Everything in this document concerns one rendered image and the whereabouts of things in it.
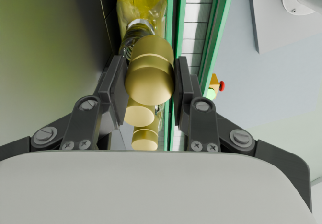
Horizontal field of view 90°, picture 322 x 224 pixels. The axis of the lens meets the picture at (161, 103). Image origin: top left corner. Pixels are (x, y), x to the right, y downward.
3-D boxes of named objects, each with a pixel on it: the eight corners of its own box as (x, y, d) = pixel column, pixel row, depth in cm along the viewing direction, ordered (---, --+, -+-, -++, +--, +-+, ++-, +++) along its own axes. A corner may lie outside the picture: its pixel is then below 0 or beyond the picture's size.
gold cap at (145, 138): (150, 129, 25) (149, 156, 22) (130, 121, 24) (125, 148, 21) (163, 118, 23) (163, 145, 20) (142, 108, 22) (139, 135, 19)
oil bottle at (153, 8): (136, -27, 30) (109, 3, 15) (166, -27, 30) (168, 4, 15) (138, 6, 34) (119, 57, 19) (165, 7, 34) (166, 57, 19)
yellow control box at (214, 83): (197, 72, 61) (200, 84, 56) (216, 72, 61) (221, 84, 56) (194, 86, 66) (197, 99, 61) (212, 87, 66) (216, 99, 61)
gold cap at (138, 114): (125, 77, 18) (117, 105, 15) (156, 77, 18) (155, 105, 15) (130, 100, 21) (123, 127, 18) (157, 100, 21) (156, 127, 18)
